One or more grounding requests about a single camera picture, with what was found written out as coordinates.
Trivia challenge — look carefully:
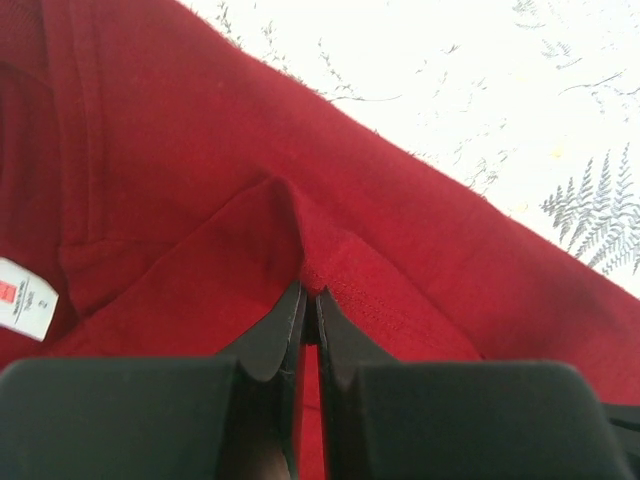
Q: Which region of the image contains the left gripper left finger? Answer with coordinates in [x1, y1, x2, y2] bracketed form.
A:
[1, 283, 307, 479]

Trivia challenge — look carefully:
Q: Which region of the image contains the floral table mat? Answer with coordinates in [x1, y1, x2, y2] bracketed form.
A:
[190, 1, 639, 291]

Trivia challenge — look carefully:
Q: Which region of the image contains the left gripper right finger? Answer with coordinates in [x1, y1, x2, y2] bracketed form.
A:
[315, 291, 639, 479]

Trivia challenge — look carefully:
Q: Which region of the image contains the red t shirt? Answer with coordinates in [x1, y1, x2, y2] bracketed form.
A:
[1, 1, 639, 479]

